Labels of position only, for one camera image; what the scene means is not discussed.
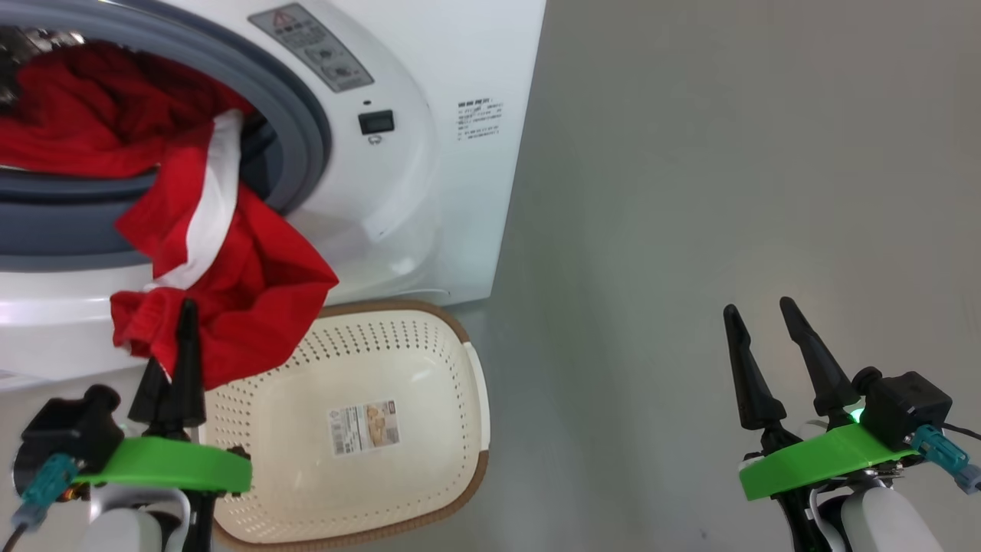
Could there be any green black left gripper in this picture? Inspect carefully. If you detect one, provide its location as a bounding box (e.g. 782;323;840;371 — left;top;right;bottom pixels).
73;298;254;552

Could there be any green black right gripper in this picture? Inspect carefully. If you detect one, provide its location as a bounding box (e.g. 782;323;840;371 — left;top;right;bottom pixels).
722;296;921;552

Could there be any red and white garment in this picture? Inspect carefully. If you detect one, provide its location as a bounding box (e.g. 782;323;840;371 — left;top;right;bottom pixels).
0;40;341;392

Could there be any cream laundry basket brown rim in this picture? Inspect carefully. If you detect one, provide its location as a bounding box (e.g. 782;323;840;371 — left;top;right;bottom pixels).
199;300;492;552

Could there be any basket product label sticker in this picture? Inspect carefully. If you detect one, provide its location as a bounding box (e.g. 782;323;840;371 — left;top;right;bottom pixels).
330;399;402;458

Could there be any grey rubber door gasket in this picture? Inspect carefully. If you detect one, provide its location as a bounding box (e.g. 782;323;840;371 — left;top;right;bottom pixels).
0;0;333;274

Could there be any white washing machine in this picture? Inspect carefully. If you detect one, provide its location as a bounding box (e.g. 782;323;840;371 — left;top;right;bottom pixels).
0;0;548;393

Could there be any grey warning sticker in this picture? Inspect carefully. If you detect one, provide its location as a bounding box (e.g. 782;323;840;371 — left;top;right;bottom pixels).
247;2;376;94

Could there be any steel perforated drum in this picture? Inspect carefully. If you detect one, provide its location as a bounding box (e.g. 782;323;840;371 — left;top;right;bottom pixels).
0;26;87;108

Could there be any teal left camera connector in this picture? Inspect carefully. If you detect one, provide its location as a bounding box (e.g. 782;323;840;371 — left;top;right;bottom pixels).
18;453;79;531

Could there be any teal camera connector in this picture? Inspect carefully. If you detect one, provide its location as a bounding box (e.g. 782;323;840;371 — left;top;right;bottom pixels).
910;425;981;493
18;453;79;531

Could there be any teal right camera connector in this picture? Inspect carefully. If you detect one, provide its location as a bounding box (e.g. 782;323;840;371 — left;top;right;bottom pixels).
910;425;981;493

